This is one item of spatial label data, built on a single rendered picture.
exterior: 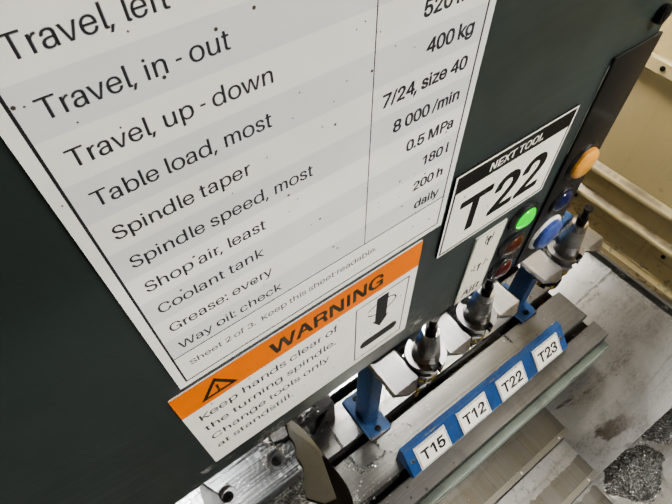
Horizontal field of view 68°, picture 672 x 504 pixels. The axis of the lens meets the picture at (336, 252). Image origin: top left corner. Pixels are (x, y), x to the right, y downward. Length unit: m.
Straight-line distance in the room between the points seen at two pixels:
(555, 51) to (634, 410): 1.20
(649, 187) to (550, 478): 0.68
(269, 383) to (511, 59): 0.20
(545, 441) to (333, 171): 1.18
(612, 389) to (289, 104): 1.30
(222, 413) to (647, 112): 1.09
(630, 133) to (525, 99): 1.01
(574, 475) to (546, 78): 1.15
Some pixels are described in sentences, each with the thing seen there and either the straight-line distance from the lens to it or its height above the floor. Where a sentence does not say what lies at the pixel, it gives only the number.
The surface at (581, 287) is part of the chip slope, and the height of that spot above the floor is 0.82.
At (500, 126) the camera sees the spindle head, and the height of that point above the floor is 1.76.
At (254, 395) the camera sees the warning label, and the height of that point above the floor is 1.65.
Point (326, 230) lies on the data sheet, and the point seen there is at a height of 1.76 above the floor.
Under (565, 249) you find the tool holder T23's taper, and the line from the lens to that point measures 0.93.
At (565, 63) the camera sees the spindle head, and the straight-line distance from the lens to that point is 0.28.
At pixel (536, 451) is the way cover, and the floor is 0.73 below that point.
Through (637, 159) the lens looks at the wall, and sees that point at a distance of 1.29.
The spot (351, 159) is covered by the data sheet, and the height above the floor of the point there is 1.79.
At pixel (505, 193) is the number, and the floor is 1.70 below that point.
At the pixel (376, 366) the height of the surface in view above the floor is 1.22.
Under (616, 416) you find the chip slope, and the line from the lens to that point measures 1.40.
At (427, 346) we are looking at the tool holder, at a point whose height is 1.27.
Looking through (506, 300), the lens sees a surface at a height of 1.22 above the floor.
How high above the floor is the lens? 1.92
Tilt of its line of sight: 54 degrees down
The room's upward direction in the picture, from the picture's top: 1 degrees counter-clockwise
